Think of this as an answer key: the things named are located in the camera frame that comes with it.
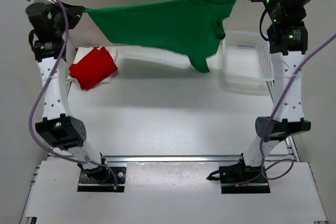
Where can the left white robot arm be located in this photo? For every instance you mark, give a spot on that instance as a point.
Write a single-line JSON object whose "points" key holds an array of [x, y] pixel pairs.
{"points": [[58, 128]]}

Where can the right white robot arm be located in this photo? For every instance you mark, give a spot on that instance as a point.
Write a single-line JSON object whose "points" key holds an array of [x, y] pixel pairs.
{"points": [[288, 44]]}

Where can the white plastic basket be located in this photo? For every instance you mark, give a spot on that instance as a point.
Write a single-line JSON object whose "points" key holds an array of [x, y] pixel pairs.
{"points": [[246, 62]]}

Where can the red t shirt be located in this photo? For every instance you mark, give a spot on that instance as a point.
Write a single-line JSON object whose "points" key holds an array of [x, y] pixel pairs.
{"points": [[94, 67]]}

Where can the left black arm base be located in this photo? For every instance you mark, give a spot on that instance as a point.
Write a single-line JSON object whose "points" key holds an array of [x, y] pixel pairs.
{"points": [[102, 180]]}

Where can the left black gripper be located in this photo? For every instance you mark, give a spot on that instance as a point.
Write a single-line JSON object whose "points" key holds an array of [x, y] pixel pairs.
{"points": [[64, 13]]}

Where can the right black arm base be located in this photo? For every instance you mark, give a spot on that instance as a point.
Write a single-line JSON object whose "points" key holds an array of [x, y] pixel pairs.
{"points": [[240, 179]]}

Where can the green t shirt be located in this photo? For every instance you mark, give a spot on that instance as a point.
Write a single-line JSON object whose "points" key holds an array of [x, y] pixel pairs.
{"points": [[193, 28]]}

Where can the white t shirt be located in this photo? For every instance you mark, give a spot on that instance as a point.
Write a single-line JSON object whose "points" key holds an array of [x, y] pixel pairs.
{"points": [[83, 51]]}

